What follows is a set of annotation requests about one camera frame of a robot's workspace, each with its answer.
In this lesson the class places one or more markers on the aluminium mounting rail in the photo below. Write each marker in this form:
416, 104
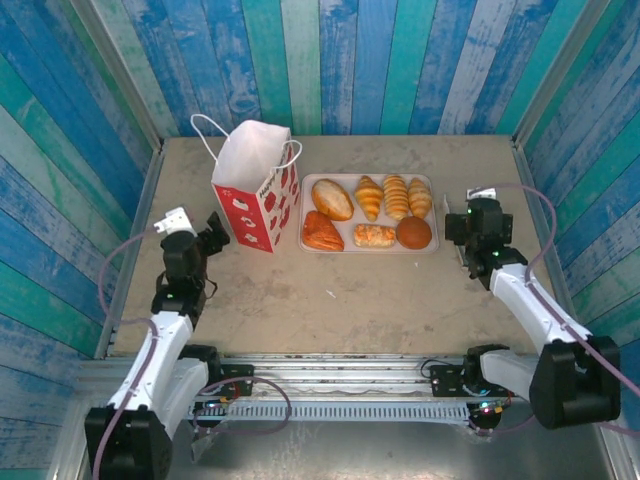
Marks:
340, 372

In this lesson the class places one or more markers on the small circuit board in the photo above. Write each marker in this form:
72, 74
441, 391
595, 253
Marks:
487, 407
215, 403

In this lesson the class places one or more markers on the pointed striped fake bread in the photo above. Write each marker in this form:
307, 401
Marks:
420, 197

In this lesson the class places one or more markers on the reddish triangular fake pastry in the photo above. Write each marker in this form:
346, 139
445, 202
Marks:
322, 235

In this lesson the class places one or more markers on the spiral striped fake bread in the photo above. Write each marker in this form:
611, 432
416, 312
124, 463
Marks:
396, 197

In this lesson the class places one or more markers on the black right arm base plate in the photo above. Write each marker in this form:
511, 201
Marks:
445, 380

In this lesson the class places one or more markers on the grey metal panel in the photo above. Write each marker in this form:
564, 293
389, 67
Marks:
350, 450

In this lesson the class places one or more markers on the orange topped fake roll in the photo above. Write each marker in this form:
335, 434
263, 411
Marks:
375, 235

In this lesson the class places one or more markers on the round brown fake bun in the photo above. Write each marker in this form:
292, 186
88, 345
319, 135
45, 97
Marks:
414, 233

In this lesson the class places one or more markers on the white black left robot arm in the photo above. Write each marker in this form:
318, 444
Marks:
160, 340

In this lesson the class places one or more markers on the pale pink plastic tray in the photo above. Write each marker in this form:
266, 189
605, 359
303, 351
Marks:
350, 227

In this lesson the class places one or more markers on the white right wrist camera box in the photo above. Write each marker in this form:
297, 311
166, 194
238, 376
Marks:
482, 192

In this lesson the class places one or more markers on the small white scrap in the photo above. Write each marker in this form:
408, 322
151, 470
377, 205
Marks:
330, 293

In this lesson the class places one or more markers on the metal tongs with cream tips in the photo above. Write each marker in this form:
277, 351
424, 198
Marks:
445, 202

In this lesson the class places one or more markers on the golden fake croissant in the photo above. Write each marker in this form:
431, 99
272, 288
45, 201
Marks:
369, 197

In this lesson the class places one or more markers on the white red printed paper bag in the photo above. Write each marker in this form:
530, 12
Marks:
250, 155

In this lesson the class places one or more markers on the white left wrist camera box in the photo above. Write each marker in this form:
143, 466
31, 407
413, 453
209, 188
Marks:
175, 222

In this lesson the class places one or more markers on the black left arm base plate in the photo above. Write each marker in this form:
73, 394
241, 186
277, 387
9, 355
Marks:
240, 380

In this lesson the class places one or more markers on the oval crusty fake loaf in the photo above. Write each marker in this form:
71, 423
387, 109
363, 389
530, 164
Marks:
332, 200

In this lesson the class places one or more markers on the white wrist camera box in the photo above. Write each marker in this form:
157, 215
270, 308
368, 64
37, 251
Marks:
175, 222
482, 192

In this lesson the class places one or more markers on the aluminium corner post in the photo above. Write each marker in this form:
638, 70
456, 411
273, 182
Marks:
119, 75
556, 75

